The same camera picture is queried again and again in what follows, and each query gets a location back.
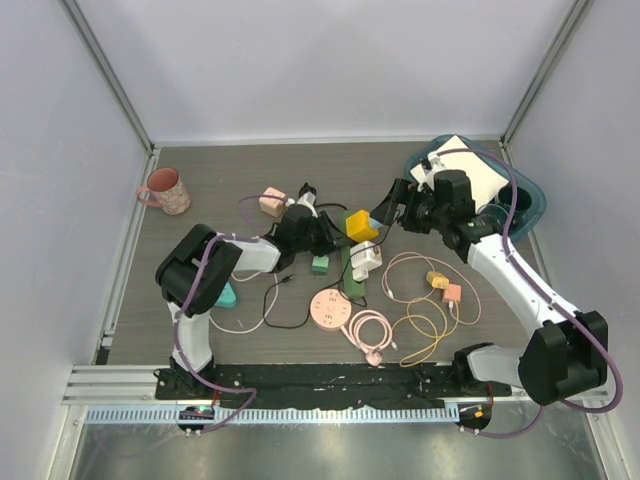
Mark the green power strip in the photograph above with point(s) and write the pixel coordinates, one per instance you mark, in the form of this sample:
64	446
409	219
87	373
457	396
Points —
354	291

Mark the peach cube socket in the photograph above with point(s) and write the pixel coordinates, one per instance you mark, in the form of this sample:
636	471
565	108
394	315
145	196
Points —
272	202

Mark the white cube adapter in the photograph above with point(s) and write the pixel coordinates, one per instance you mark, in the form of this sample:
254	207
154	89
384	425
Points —
365	257

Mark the teal plastic tray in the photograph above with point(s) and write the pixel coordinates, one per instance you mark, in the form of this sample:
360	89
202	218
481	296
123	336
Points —
534	213

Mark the dark green cup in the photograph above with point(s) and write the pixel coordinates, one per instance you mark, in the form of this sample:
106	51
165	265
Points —
523	201

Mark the pink charger plug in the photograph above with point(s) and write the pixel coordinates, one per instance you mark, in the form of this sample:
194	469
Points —
451	295

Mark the light blue charger plug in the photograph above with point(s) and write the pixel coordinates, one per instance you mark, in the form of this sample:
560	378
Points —
375	224

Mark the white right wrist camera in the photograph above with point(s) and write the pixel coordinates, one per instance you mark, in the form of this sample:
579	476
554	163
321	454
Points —
425	170

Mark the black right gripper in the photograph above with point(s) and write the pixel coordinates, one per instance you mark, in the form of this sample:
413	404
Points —
400	193

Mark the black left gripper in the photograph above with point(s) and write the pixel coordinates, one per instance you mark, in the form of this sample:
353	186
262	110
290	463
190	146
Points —
324	225

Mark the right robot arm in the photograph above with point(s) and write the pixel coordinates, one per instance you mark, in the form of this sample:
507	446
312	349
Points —
565	353

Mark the white cable duct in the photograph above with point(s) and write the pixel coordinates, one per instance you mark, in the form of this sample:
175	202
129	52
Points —
196	415

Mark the pink round socket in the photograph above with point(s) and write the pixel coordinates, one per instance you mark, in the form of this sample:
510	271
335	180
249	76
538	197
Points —
330	310

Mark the yellow cube socket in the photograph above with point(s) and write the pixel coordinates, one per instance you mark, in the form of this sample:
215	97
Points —
358	227

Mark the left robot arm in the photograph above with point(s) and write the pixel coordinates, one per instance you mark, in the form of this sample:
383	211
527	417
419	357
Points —
193	275

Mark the yellow charger plug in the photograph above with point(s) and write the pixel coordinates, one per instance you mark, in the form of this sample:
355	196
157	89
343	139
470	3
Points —
437	280

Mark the pink floral mug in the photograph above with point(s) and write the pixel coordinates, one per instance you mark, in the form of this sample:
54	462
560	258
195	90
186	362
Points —
165	190

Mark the green charger plug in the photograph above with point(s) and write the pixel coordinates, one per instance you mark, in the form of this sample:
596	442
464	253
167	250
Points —
320	265

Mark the white paper pad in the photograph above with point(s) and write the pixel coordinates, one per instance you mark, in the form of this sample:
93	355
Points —
485	181

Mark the teal triangular socket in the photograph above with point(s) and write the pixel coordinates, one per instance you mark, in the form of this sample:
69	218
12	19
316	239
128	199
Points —
227	298

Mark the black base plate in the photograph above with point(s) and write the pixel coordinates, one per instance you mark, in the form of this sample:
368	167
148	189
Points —
325	386

